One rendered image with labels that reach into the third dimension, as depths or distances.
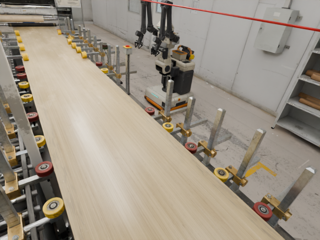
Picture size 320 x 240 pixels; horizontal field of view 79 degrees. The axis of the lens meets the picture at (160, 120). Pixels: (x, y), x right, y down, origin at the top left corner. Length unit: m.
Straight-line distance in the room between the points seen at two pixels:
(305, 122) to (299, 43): 1.23
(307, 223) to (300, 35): 2.58
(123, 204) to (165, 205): 0.19
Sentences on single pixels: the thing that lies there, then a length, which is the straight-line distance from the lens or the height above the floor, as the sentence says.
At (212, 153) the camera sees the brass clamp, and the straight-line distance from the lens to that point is 1.33.
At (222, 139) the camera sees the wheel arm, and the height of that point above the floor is 0.85.
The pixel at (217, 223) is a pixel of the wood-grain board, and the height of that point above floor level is 0.90.
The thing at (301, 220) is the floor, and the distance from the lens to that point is 2.48.
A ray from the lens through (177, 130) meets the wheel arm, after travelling 1.47.
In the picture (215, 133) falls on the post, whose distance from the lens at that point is 1.26.
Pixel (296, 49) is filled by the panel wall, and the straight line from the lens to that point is 3.81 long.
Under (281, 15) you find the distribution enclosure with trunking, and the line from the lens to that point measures 3.68.
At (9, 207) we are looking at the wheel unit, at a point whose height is 0.97.
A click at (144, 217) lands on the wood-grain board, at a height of 0.90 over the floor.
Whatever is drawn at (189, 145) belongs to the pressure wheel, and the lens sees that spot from 1.25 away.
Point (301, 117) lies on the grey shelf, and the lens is 3.91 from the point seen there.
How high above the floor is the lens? 1.70
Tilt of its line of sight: 33 degrees down
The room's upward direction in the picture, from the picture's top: 6 degrees clockwise
